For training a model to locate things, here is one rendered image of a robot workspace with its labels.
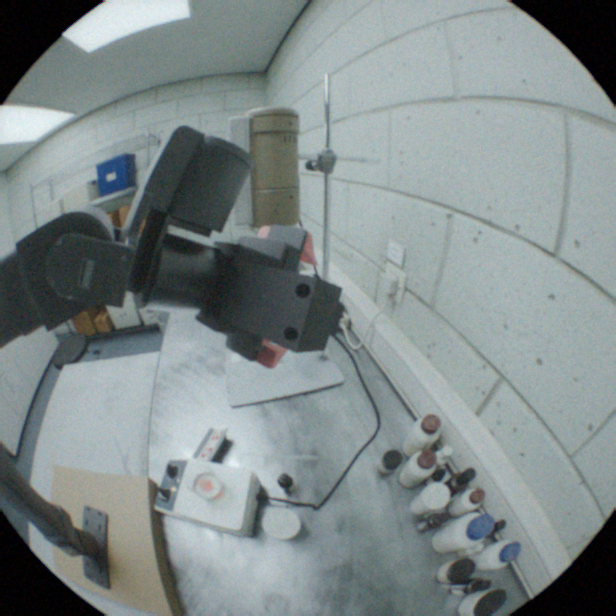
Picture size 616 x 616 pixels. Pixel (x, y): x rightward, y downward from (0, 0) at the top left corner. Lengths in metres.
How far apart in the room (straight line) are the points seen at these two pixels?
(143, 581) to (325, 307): 0.55
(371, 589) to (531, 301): 0.54
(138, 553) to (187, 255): 0.52
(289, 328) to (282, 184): 0.32
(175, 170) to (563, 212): 0.43
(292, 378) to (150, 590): 0.64
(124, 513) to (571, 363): 0.78
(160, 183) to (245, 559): 0.53
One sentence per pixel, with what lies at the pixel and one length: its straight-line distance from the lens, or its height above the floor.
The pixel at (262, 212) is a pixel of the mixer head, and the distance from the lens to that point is 0.45.
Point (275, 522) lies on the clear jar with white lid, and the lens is 0.43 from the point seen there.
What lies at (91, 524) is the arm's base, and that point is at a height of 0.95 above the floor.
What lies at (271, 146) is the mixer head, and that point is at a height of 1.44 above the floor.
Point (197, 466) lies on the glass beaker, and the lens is 0.41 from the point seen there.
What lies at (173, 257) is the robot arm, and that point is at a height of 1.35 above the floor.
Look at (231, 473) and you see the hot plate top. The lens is 0.46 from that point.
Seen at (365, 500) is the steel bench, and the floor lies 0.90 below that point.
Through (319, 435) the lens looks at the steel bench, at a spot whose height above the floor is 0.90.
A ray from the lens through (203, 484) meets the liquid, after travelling 0.43.
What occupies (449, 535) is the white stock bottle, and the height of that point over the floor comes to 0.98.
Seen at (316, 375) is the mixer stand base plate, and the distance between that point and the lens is 0.67.
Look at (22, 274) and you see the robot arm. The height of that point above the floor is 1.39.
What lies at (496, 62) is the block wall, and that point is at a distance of 0.51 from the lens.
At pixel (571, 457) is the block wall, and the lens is 0.49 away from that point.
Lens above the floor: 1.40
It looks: 32 degrees down
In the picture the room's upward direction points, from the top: straight up
